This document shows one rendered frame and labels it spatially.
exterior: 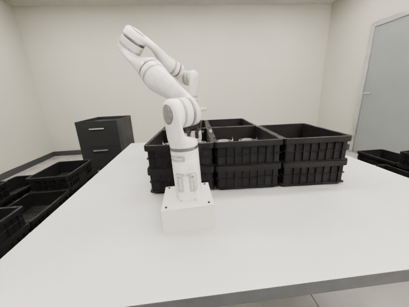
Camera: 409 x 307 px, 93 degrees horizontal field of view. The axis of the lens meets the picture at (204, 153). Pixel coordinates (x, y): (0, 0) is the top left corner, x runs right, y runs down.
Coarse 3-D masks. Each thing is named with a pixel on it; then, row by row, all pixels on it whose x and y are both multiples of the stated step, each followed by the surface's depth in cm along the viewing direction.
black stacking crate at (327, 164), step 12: (288, 168) 85; (300, 168) 87; (312, 168) 87; (324, 168) 86; (336, 168) 87; (288, 180) 88; (300, 180) 88; (312, 180) 89; (324, 180) 89; (336, 180) 89
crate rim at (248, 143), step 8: (216, 128) 118; (224, 128) 118; (216, 144) 81; (224, 144) 81; (232, 144) 81; (240, 144) 81; (248, 144) 82; (256, 144) 82; (264, 144) 82; (272, 144) 82; (280, 144) 82
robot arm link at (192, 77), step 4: (188, 72) 96; (192, 72) 95; (196, 72) 96; (188, 76) 95; (192, 76) 95; (196, 76) 96; (188, 80) 96; (192, 80) 96; (196, 80) 97; (192, 84) 97; (196, 84) 98; (188, 88) 98; (192, 88) 98; (196, 88) 99; (188, 92) 99; (192, 92) 99; (196, 92) 100; (192, 96) 99; (196, 96) 101; (196, 100) 101
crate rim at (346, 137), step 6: (312, 126) 110; (336, 132) 91; (288, 138) 82; (294, 138) 82; (300, 138) 82; (306, 138) 82; (312, 138) 82; (318, 138) 82; (324, 138) 82; (330, 138) 82; (336, 138) 82; (342, 138) 82; (348, 138) 82
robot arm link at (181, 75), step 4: (180, 64) 91; (180, 68) 91; (180, 72) 92; (184, 72) 98; (176, 76) 93; (180, 76) 94; (184, 76) 97; (180, 80) 99; (184, 80) 98; (184, 84) 101; (188, 84) 99
